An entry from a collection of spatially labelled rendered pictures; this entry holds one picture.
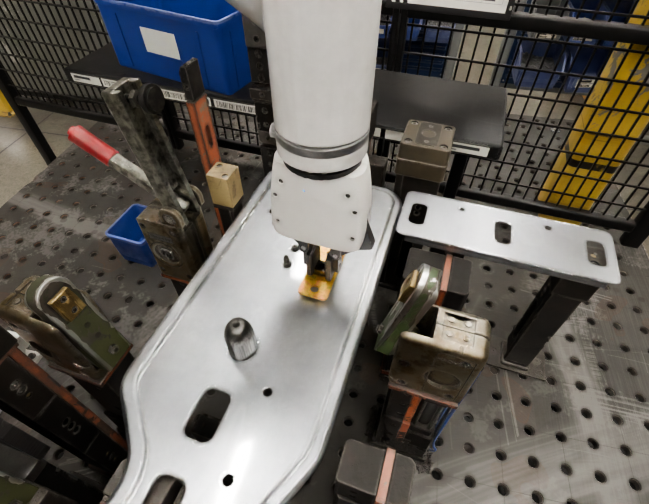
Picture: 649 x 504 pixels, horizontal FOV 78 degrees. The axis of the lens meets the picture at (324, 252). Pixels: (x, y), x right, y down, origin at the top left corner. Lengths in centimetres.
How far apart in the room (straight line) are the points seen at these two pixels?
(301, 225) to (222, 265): 16
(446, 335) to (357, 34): 28
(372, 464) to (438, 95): 66
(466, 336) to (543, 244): 23
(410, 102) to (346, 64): 52
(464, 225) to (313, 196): 28
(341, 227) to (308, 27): 19
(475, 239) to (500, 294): 37
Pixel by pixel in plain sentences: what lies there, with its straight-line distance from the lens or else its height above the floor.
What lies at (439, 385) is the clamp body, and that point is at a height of 96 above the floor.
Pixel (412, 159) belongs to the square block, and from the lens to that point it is 65.
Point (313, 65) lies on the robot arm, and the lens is 30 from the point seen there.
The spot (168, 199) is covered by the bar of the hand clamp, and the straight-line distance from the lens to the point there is 51.
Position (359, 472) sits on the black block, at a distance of 42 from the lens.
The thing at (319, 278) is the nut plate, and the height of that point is 101.
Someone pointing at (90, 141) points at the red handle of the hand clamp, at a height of 114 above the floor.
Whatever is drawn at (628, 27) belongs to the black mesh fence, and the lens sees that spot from 92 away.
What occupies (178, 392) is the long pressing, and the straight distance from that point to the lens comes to 46.
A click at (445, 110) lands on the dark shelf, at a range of 80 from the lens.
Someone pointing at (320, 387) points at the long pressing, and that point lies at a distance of 43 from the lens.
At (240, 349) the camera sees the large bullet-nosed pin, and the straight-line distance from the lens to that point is 43.
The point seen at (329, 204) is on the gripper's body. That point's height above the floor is 115.
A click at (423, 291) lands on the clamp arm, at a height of 111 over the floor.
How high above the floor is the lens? 140
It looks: 48 degrees down
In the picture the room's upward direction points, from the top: straight up
